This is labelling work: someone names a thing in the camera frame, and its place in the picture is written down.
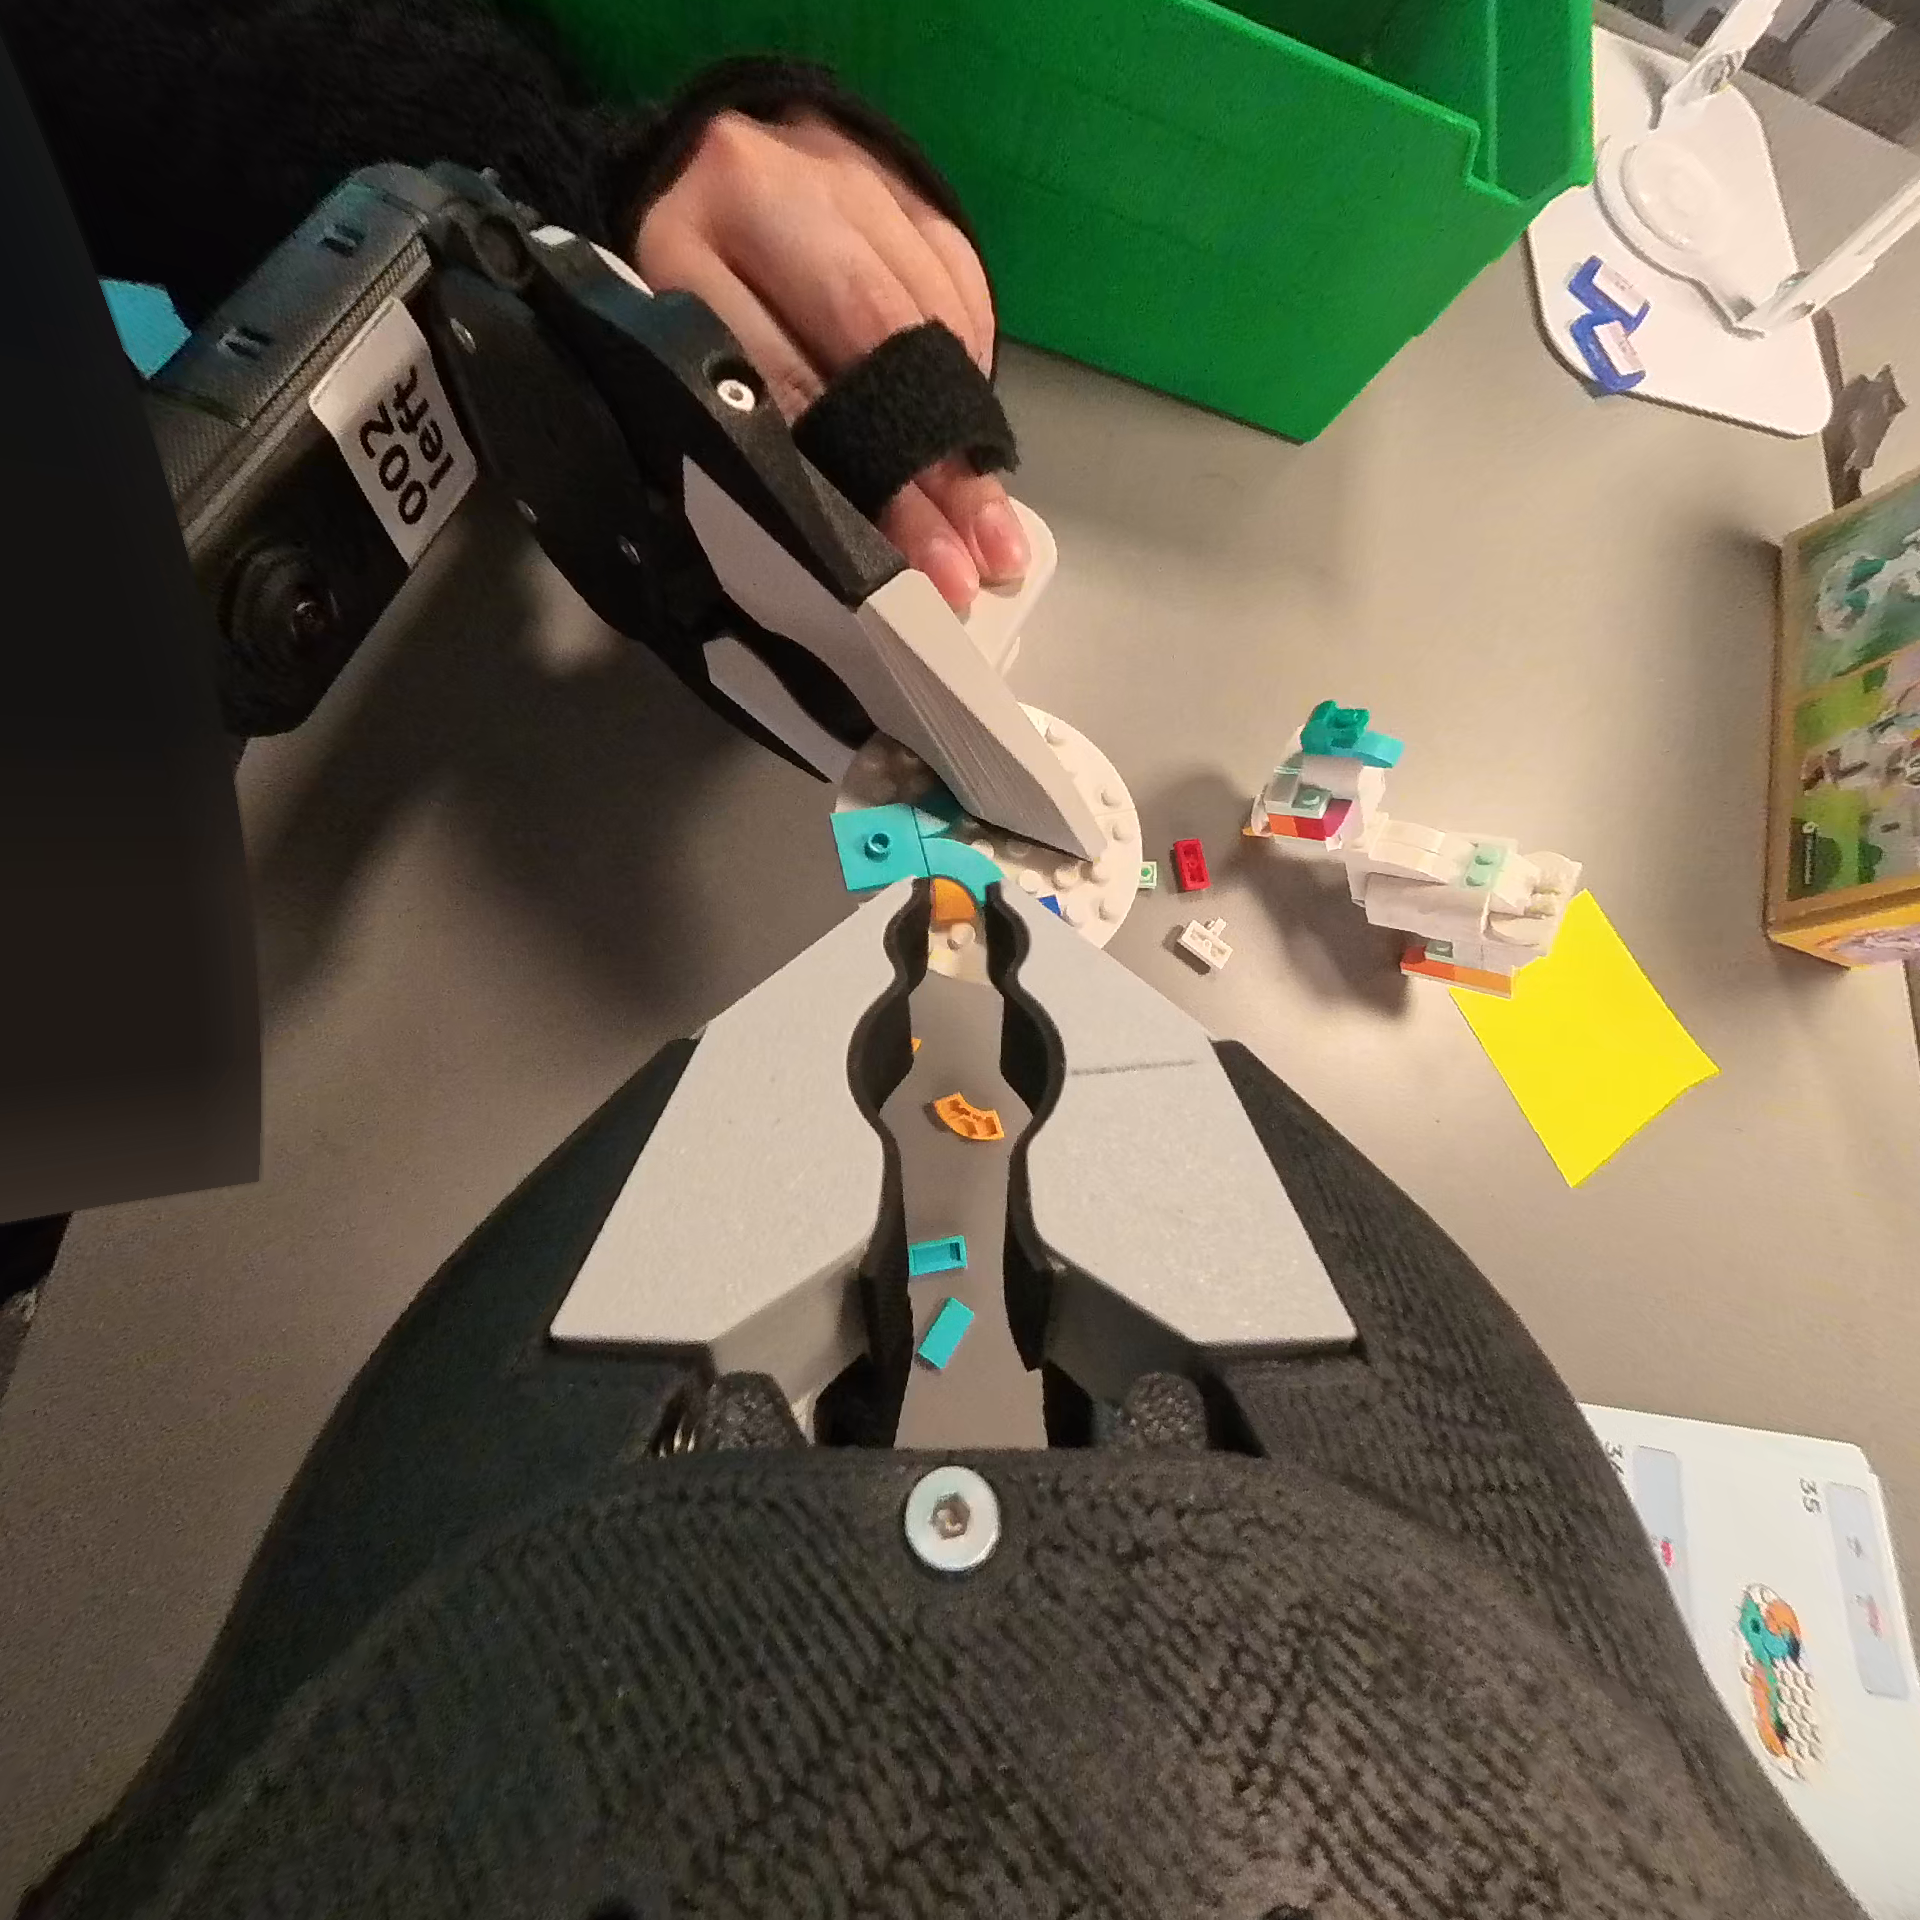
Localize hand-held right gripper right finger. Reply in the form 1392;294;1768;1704
978;882;1361;1444

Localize green plastic bin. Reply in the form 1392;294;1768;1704
517;0;1595;447

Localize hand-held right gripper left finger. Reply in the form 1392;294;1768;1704
550;882;922;1444

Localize white stand with wooden top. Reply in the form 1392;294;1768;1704
1524;0;1920;439

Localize open instruction booklet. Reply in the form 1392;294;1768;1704
1578;1398;1886;1805

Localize round white brick plate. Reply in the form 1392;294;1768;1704
830;692;1144;978

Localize person's left hand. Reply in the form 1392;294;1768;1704
622;112;1039;619

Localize teal brick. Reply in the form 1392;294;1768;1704
826;800;926;897

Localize person's left forearm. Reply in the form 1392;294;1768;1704
45;0;984;324

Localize yellow toy set box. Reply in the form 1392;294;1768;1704
1762;469;1920;972

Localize yellow paper note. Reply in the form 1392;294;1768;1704
1447;885;1724;1190

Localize white brick animal model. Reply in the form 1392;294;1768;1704
1241;694;1586;997

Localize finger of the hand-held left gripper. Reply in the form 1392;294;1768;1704
682;448;1099;861
702;633;872;788

